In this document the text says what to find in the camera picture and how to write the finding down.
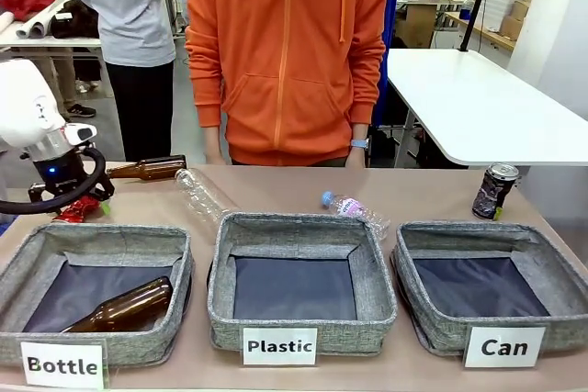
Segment white paper rolls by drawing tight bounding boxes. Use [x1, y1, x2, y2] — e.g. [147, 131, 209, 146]
[0, 0, 78, 40]

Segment cardboard boxes stack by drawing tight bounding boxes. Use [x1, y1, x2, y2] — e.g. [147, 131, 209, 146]
[498, 0, 538, 42]

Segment grey basket labelled Can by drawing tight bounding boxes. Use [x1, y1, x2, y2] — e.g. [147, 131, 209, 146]
[391, 221, 588, 357]

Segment large clear plastic bottle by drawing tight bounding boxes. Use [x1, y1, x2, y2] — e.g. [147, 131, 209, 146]
[174, 167, 242, 233]

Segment white Bottle label card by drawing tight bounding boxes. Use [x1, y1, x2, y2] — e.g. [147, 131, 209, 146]
[19, 338, 109, 391]

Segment brown glass bottle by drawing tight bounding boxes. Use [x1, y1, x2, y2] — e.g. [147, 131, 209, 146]
[106, 154, 187, 182]
[59, 275, 175, 334]

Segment person in grey shirt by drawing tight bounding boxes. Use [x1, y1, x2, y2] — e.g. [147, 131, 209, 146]
[59, 0, 191, 164]

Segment dark printed drink can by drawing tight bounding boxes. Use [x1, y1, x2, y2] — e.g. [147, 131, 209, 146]
[471, 162, 521, 221]

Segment white Can label card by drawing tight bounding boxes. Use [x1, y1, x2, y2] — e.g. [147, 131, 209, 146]
[463, 325, 548, 370]

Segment black sneaker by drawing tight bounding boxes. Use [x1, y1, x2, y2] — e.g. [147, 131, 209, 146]
[65, 103, 97, 119]

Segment person's right hand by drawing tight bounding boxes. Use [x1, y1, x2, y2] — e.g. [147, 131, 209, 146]
[203, 127, 227, 166]

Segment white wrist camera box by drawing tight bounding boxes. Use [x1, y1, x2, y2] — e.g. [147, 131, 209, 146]
[62, 122, 99, 146]

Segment large white table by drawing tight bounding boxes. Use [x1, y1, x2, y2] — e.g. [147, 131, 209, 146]
[384, 47, 588, 169]

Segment white Plastic label card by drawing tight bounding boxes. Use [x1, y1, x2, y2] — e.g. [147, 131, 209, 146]
[242, 327, 320, 367]

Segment white side table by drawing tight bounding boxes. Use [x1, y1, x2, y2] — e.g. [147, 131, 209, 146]
[0, 35, 116, 99]

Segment person in orange hoodie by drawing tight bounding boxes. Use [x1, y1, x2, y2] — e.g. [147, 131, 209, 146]
[184, 0, 389, 168]

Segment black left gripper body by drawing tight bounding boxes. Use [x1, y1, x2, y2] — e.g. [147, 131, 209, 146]
[28, 148, 116, 204]

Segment crushed red can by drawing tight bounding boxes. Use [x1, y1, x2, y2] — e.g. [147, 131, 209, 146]
[51, 195, 101, 224]

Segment black bag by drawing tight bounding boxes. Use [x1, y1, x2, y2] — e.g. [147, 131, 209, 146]
[49, 0, 101, 40]

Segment small bottle with pink label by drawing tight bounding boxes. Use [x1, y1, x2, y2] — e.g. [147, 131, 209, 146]
[320, 190, 392, 242]

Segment person's left hand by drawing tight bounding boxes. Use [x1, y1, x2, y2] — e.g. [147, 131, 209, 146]
[344, 147, 368, 169]

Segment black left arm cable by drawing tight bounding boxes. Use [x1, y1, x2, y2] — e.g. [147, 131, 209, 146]
[0, 147, 107, 217]

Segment grey basket labelled Plastic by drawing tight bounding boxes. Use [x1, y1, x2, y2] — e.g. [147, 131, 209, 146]
[206, 212, 399, 357]

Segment grey basket labelled Bottle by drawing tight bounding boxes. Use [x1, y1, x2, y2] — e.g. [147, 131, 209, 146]
[0, 222, 195, 369]

